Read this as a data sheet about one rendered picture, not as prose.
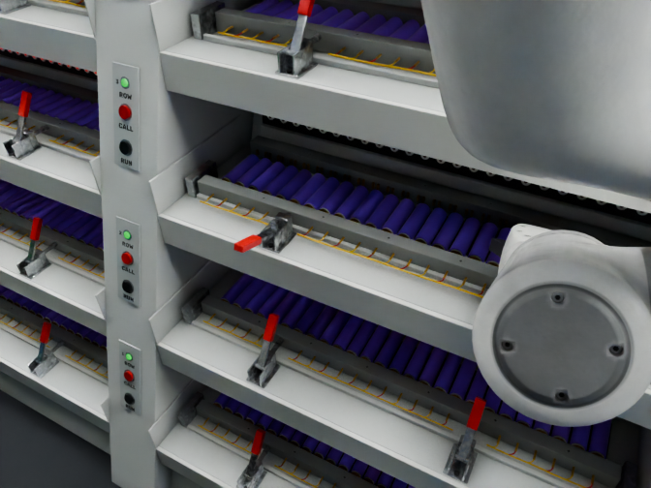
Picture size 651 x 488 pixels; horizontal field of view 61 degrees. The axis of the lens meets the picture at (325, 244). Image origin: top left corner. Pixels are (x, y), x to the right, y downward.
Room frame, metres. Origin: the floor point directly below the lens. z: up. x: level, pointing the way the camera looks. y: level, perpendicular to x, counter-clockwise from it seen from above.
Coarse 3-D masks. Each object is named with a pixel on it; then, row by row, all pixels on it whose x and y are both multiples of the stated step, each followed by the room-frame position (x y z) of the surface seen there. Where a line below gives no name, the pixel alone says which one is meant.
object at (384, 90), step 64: (192, 0) 0.67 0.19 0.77; (256, 0) 0.79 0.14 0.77; (320, 0) 0.72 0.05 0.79; (384, 0) 0.71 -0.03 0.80; (192, 64) 0.61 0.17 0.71; (256, 64) 0.60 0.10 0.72; (320, 64) 0.60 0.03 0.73; (384, 64) 0.58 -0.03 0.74; (320, 128) 0.56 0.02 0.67; (384, 128) 0.52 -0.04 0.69; (448, 128) 0.50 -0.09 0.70; (576, 192) 0.46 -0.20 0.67
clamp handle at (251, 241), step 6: (270, 222) 0.57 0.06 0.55; (276, 222) 0.57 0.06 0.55; (276, 228) 0.57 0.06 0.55; (252, 234) 0.54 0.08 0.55; (258, 234) 0.55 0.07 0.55; (264, 234) 0.55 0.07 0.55; (270, 234) 0.56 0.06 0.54; (240, 240) 0.52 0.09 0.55; (246, 240) 0.53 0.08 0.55; (252, 240) 0.53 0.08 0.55; (258, 240) 0.53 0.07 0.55; (234, 246) 0.51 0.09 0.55; (240, 246) 0.51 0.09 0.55; (246, 246) 0.51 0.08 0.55; (252, 246) 0.53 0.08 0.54; (240, 252) 0.51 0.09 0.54
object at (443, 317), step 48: (240, 144) 0.78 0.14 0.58; (336, 144) 0.72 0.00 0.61; (192, 192) 0.66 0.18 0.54; (480, 192) 0.65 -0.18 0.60; (192, 240) 0.61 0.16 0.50; (288, 288) 0.56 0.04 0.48; (336, 288) 0.53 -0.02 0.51; (384, 288) 0.52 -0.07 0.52; (432, 288) 0.52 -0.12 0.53; (432, 336) 0.49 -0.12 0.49
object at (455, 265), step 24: (216, 192) 0.65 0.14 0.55; (240, 192) 0.64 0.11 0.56; (264, 216) 0.61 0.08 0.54; (312, 216) 0.60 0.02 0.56; (336, 216) 0.60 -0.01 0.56; (360, 240) 0.57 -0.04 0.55; (384, 240) 0.56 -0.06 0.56; (408, 240) 0.56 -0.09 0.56; (408, 264) 0.54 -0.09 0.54; (432, 264) 0.54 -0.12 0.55; (456, 264) 0.52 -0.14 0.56; (480, 264) 0.52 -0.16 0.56; (456, 288) 0.51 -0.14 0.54
